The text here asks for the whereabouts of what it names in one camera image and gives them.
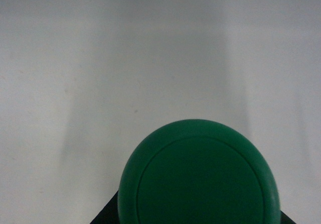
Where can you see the green mushroom push button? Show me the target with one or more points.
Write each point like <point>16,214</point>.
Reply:
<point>195,171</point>

